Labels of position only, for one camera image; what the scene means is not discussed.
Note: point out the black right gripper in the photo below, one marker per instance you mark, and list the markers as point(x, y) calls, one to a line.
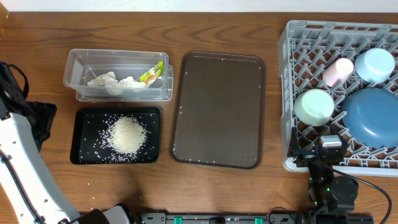
point(306, 156)

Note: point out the mint green bowl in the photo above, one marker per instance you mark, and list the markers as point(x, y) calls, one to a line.
point(314, 107)

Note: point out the dark blue plate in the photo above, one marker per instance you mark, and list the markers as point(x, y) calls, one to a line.
point(371, 117)

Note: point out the pink plastic cup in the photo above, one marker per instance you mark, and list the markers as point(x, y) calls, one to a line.
point(340, 70)

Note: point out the light blue small bowl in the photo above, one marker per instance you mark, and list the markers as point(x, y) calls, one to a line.
point(375, 65)

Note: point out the green yellow snack wrapper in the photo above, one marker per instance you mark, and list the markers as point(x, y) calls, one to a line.
point(152, 75)

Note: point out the white rice pile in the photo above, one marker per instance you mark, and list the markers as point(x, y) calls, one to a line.
point(126, 135)

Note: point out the white tissue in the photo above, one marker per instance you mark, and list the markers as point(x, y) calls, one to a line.
point(114, 86)

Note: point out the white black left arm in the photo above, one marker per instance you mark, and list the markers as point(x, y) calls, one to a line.
point(25, 178)

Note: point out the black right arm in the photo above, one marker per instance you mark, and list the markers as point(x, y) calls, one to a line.
point(331, 194)

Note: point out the grey dishwasher rack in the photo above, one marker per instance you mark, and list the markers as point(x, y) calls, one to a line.
point(306, 49)

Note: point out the dark brown serving tray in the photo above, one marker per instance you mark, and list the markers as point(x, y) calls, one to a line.
point(219, 112)

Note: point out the black rectangular tray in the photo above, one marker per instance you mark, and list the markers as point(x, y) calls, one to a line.
point(87, 137)

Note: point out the clear plastic bin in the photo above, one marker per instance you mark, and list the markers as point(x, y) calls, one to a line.
point(83, 65)

